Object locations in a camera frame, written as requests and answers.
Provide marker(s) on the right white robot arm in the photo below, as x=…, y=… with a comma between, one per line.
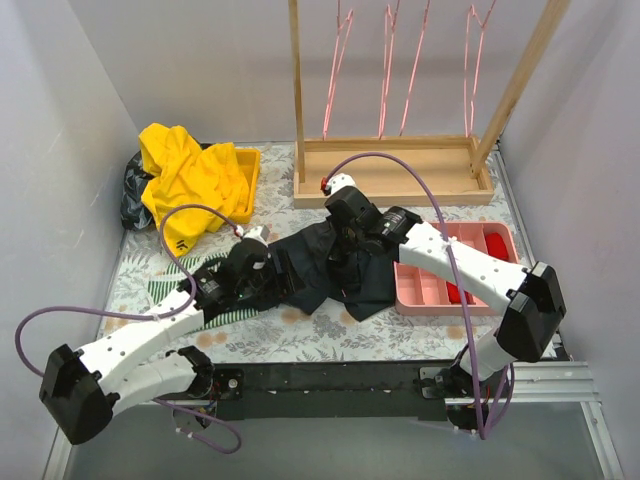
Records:
x=529, y=300

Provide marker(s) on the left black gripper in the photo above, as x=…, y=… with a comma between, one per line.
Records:
x=279, y=270

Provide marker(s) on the yellow shirt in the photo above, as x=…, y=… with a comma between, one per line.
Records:
x=184, y=172

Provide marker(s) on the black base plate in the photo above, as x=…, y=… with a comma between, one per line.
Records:
x=422, y=390

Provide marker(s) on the pink hanger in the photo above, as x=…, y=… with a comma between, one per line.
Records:
x=411, y=83
x=390, y=20
x=343, y=30
x=472, y=62

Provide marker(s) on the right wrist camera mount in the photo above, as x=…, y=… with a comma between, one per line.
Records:
x=331, y=185

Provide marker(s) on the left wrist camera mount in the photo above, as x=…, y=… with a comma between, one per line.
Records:
x=259, y=233

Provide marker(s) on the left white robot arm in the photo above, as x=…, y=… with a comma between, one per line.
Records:
x=85, y=389

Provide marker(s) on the dark navy shorts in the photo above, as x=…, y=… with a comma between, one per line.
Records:
x=363, y=282

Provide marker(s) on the dark patterned garment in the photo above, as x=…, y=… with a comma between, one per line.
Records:
x=134, y=215

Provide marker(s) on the red folded cloth right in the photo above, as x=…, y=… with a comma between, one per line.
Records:
x=497, y=247

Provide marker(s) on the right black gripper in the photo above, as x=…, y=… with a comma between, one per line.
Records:
x=345, y=248

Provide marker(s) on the green white striped cloth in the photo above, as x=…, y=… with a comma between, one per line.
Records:
x=159, y=286

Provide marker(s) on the pink divided tray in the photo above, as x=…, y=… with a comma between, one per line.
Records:
x=424, y=268

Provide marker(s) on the aluminium frame rail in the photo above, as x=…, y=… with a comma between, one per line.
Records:
x=554, y=429

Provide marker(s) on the red folded cloth middle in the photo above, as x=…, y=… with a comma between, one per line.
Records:
x=454, y=295

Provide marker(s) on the red folded cloth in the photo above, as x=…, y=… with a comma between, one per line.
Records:
x=497, y=247
x=454, y=295

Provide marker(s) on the wooden hanger rack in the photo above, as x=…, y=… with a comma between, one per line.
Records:
x=454, y=166

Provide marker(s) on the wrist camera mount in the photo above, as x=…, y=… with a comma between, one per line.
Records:
x=331, y=185
x=259, y=233

